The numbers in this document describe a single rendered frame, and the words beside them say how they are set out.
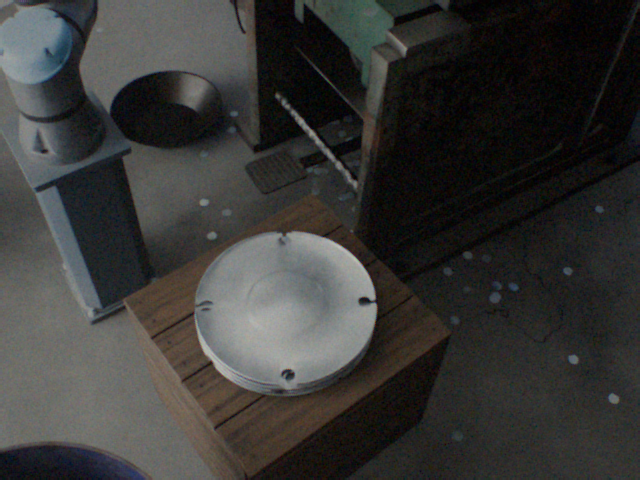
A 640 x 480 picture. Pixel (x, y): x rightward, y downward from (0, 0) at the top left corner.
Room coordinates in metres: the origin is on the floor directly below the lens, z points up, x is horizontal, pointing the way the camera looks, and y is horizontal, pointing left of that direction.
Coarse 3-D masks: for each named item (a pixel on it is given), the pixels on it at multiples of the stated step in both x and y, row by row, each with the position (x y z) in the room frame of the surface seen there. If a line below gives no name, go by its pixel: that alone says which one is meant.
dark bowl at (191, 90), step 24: (168, 72) 1.58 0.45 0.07; (120, 96) 1.47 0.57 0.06; (144, 96) 1.51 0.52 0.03; (168, 96) 1.53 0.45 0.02; (192, 96) 1.53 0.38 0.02; (216, 96) 1.49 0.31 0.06; (120, 120) 1.40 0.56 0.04; (144, 120) 1.45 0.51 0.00; (168, 120) 1.45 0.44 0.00; (192, 120) 1.45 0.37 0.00; (216, 120) 1.39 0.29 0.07; (144, 144) 1.29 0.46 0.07; (168, 144) 1.29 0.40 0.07
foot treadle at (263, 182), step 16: (352, 144) 1.24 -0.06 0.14; (256, 160) 1.16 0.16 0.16; (272, 160) 1.16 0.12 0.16; (288, 160) 1.16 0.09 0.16; (304, 160) 1.18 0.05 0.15; (320, 160) 1.18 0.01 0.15; (256, 176) 1.11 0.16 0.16; (272, 176) 1.11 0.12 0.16; (288, 176) 1.11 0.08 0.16; (304, 176) 1.12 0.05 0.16
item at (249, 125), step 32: (256, 0) 1.35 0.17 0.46; (288, 0) 1.41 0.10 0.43; (256, 32) 1.35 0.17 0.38; (288, 32) 1.40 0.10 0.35; (320, 32) 1.45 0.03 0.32; (256, 64) 1.35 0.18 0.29; (288, 64) 1.40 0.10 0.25; (256, 96) 1.36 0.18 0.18; (288, 96) 1.40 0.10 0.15; (320, 96) 1.46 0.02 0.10; (256, 128) 1.36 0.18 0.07; (288, 128) 1.40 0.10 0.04
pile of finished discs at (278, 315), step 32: (224, 256) 0.71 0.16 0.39; (256, 256) 0.72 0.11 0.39; (288, 256) 0.72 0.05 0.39; (320, 256) 0.72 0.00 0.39; (352, 256) 0.72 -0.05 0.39; (224, 288) 0.65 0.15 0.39; (256, 288) 0.65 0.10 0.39; (288, 288) 0.65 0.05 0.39; (320, 288) 0.66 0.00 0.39; (352, 288) 0.66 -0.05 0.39; (224, 320) 0.59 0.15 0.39; (256, 320) 0.59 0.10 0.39; (288, 320) 0.59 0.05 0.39; (320, 320) 0.60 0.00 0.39; (352, 320) 0.60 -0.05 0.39; (224, 352) 0.53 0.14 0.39; (256, 352) 0.53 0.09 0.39; (288, 352) 0.54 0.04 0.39; (320, 352) 0.54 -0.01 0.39; (352, 352) 0.54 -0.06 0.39; (256, 384) 0.48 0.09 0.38; (288, 384) 0.49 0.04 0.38; (320, 384) 0.50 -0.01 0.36
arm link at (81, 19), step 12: (24, 0) 1.00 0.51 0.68; (36, 0) 1.00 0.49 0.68; (48, 0) 1.00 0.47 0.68; (60, 0) 1.01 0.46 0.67; (72, 0) 1.03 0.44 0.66; (84, 0) 1.05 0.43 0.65; (96, 0) 1.09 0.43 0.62; (72, 12) 1.01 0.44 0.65; (84, 12) 1.03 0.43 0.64; (96, 12) 1.08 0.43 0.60; (84, 24) 1.01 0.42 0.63
